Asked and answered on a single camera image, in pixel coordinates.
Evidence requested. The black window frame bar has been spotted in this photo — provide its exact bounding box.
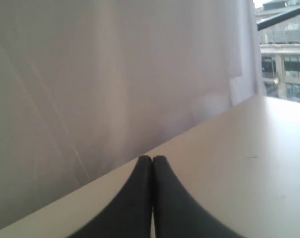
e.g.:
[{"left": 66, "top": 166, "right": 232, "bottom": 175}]
[{"left": 257, "top": 6, "right": 300, "bottom": 31}]

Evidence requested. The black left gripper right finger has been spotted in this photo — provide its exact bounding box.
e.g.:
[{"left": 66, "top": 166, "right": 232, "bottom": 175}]
[{"left": 152, "top": 156, "right": 241, "bottom": 238}]

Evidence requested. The white curtain backdrop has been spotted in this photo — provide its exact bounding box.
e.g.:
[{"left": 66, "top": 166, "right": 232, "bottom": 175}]
[{"left": 0, "top": 0, "right": 261, "bottom": 230}]

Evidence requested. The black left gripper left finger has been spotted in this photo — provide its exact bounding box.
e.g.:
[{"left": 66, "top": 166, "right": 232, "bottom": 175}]
[{"left": 70, "top": 155, "right": 152, "bottom": 238}]

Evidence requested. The building outside window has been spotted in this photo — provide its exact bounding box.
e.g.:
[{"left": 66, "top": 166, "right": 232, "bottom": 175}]
[{"left": 255, "top": 0, "right": 300, "bottom": 103}]

